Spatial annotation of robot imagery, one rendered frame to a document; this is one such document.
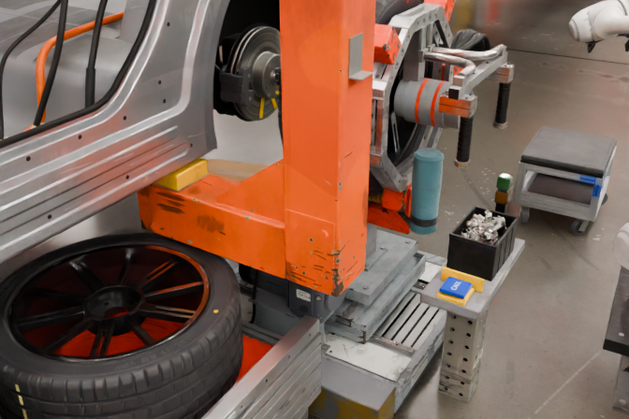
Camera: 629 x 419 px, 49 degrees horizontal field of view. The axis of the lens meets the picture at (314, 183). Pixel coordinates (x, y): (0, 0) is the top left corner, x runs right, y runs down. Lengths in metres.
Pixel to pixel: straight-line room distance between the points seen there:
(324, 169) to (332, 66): 0.25
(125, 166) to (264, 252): 0.42
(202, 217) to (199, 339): 0.39
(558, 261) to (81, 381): 2.03
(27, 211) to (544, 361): 1.70
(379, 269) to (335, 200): 0.83
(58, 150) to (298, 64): 0.58
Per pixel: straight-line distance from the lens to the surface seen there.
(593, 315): 2.77
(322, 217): 1.67
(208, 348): 1.70
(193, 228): 1.97
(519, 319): 2.66
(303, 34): 1.52
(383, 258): 2.48
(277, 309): 2.22
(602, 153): 3.25
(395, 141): 2.30
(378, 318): 2.35
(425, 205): 2.08
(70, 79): 2.03
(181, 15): 1.89
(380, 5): 1.99
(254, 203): 1.81
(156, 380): 1.65
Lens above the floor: 1.56
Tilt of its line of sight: 27 degrees down
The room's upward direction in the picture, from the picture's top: straight up
